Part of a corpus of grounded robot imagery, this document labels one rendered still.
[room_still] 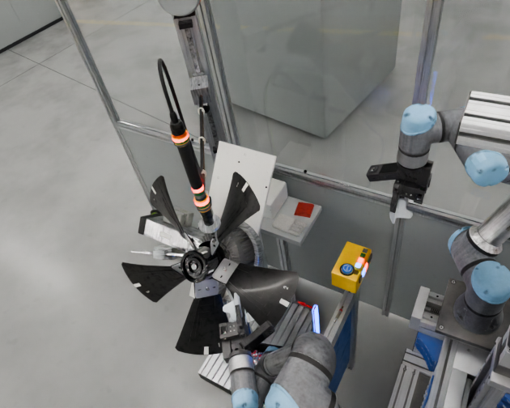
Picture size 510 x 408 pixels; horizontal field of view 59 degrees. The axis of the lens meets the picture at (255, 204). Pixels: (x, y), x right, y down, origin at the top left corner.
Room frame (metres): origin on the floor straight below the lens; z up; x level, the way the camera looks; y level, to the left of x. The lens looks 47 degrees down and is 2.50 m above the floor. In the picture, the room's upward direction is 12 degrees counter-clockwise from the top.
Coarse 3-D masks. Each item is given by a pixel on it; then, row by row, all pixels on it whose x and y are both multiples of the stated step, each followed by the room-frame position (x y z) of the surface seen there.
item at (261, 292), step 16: (240, 272) 0.91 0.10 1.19; (256, 272) 0.89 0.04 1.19; (272, 272) 0.88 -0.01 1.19; (288, 272) 0.86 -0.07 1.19; (240, 288) 0.84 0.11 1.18; (256, 288) 0.83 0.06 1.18; (272, 288) 0.82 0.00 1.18; (256, 304) 0.78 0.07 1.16; (272, 304) 0.77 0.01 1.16; (288, 304) 0.76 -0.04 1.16; (256, 320) 0.74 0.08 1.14; (272, 320) 0.72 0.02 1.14
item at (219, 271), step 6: (222, 264) 0.96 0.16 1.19; (228, 264) 0.95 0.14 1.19; (234, 264) 0.95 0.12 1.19; (216, 270) 0.93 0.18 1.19; (222, 270) 0.93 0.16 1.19; (228, 270) 0.92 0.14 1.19; (216, 276) 0.91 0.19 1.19; (222, 276) 0.91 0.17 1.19; (228, 276) 0.90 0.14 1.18; (222, 282) 0.88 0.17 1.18
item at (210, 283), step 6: (204, 282) 0.93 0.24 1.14; (210, 282) 0.93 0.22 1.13; (216, 282) 0.93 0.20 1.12; (198, 288) 0.91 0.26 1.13; (204, 288) 0.91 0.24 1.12; (210, 288) 0.92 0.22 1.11; (216, 288) 0.92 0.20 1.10; (198, 294) 0.90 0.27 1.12; (204, 294) 0.90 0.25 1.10; (210, 294) 0.90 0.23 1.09; (216, 294) 0.91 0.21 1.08
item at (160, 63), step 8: (160, 64) 0.96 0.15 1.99; (160, 72) 0.94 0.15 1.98; (160, 80) 0.93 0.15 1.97; (168, 80) 1.01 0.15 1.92; (168, 96) 0.93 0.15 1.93; (200, 96) 1.47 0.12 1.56; (168, 104) 0.92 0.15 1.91; (176, 104) 1.01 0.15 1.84; (200, 104) 1.42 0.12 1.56; (200, 112) 1.37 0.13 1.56; (184, 120) 1.02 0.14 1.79; (200, 120) 1.33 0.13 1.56; (200, 128) 1.28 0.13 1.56; (200, 136) 1.24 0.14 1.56; (200, 144) 1.19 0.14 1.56; (200, 152) 1.15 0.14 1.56; (200, 160) 1.11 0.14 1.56; (200, 168) 1.03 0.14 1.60
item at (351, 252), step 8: (344, 248) 1.00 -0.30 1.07; (352, 248) 0.99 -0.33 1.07; (360, 248) 0.98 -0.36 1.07; (344, 256) 0.96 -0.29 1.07; (352, 256) 0.95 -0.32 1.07; (368, 256) 0.94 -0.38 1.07; (336, 264) 0.93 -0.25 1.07; (344, 264) 0.92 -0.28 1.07; (352, 264) 0.92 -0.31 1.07; (336, 272) 0.90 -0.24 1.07; (352, 272) 0.88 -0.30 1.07; (360, 272) 0.88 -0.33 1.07; (336, 280) 0.89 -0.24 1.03; (344, 280) 0.87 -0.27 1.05; (352, 280) 0.85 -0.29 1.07; (344, 288) 0.87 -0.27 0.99; (352, 288) 0.85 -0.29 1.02
